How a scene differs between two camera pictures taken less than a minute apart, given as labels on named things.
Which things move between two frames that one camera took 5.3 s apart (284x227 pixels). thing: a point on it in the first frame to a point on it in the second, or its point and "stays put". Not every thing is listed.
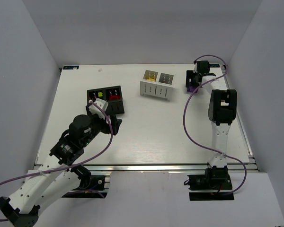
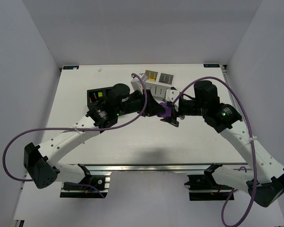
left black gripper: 113,125 to 148,103
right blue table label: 214,65 stays put
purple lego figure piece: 191,89 to 168,110
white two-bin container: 157,84 stays put
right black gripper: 192,79 to 178,108
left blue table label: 70,67 stays put
